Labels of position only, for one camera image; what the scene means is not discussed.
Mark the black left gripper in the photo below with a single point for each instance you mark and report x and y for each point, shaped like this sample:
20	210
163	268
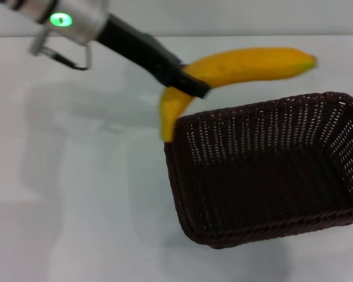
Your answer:
135	44

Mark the yellow banana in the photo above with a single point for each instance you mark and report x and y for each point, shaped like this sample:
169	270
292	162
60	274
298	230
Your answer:
247	64

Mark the dark brown woven basket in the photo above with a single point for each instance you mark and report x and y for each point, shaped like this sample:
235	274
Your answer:
267	182

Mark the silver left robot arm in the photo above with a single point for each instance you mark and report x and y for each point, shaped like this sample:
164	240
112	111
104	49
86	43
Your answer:
79	20

